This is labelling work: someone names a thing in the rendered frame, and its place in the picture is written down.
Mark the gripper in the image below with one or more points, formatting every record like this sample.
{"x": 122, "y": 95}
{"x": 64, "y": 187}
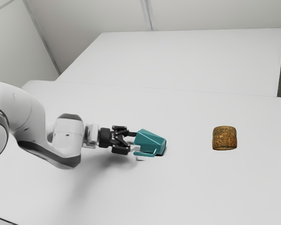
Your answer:
{"x": 105, "y": 138}

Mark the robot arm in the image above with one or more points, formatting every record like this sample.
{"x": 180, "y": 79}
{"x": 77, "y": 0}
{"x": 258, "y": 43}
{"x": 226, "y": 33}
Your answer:
{"x": 32, "y": 117}

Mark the brown cork-textured block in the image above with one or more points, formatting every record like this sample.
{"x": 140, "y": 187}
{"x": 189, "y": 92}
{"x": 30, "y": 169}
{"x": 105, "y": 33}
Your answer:
{"x": 224, "y": 138}

